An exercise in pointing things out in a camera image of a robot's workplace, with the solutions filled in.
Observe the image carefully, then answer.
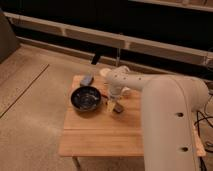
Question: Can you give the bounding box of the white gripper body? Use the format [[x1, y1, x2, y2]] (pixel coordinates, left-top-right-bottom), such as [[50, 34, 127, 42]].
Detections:
[[107, 87, 120, 112]]

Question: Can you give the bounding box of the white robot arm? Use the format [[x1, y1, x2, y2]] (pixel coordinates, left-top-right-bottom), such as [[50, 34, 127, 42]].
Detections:
[[105, 66, 209, 171]]

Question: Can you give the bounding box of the white ceramic cup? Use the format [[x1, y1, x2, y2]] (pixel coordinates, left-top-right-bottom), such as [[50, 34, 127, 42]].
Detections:
[[99, 68, 110, 77]]

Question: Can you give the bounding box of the dark ceramic bowl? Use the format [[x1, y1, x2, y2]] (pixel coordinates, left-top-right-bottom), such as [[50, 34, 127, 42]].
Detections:
[[70, 86, 101, 112]]

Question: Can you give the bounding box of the blue grey sponge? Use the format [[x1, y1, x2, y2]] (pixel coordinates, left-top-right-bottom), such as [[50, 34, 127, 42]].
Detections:
[[80, 75, 94, 86]]

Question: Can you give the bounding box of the wooden table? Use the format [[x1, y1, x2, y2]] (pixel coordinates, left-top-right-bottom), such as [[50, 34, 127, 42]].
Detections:
[[58, 73, 207, 158]]

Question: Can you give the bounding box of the grey panel at left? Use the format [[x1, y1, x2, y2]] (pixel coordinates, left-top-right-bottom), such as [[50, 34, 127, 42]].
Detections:
[[0, 8, 20, 63]]

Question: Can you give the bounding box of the black table leg post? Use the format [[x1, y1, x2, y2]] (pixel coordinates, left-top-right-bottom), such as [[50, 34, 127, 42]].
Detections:
[[91, 51, 102, 65]]

